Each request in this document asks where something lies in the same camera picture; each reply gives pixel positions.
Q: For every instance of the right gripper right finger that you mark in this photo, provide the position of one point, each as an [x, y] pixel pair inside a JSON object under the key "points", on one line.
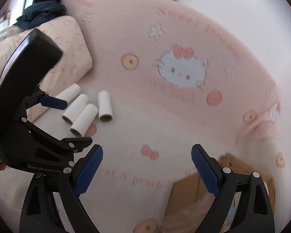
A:
{"points": [[253, 213]]}

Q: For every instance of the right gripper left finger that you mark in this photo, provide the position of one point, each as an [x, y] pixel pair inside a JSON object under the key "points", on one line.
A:
{"points": [[39, 211]]}

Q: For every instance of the brown cardboard box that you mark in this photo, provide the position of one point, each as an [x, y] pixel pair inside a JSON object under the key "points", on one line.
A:
{"points": [[190, 201]]}

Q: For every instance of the white cardboard tube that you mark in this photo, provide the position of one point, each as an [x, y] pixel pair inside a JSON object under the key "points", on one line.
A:
{"points": [[74, 110], [105, 106], [84, 120], [70, 93]]}

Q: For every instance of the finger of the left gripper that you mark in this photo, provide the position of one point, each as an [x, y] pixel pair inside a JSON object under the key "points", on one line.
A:
{"points": [[41, 97], [48, 151]]}

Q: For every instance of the pink patterned pillow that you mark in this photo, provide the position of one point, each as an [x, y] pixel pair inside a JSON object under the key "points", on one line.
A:
{"points": [[75, 61]]}

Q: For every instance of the pink Hello Kitty blanket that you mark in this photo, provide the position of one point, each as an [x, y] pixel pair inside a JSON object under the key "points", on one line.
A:
{"points": [[176, 78]]}

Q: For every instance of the dark blue clothing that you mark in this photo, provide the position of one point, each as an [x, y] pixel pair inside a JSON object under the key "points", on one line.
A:
{"points": [[41, 11]]}

